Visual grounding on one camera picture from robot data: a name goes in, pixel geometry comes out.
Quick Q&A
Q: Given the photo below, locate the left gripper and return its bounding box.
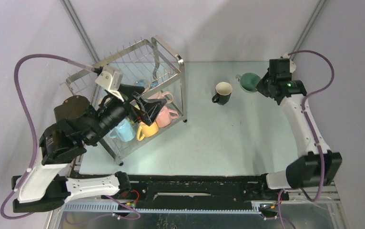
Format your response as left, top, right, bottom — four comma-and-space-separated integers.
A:
88, 83, 169, 144

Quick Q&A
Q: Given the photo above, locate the yellow mug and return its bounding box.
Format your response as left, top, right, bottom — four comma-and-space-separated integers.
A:
136, 122, 159, 141

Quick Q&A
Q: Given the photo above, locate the mint green mug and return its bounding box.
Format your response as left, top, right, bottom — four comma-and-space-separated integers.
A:
235, 73, 261, 93

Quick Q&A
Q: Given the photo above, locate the black mug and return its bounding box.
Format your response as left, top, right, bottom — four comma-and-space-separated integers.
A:
212, 82, 233, 105

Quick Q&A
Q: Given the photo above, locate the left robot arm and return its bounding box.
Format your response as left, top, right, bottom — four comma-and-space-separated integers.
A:
12, 84, 167, 213

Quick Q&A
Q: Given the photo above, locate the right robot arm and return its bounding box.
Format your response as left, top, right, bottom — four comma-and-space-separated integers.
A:
256, 58, 342, 199

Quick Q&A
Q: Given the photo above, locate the steel two-tier dish rack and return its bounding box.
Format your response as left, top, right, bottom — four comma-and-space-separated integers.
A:
60, 36, 188, 166

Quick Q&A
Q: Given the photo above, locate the pink faceted mug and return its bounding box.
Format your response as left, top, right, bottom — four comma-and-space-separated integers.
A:
156, 106, 180, 128

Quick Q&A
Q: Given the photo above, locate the large pink mug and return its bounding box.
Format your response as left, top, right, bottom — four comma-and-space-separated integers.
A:
149, 91, 174, 104

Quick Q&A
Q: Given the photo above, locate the blue-rimmed cup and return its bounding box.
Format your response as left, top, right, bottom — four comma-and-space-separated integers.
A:
134, 79, 159, 90

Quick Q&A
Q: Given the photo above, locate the light blue mug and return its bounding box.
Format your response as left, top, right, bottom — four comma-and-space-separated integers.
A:
109, 119, 135, 142

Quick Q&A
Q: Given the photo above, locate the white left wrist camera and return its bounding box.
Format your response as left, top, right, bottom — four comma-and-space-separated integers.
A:
95, 65, 124, 102

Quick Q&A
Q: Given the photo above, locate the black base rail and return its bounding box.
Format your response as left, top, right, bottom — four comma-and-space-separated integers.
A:
112, 175, 279, 212

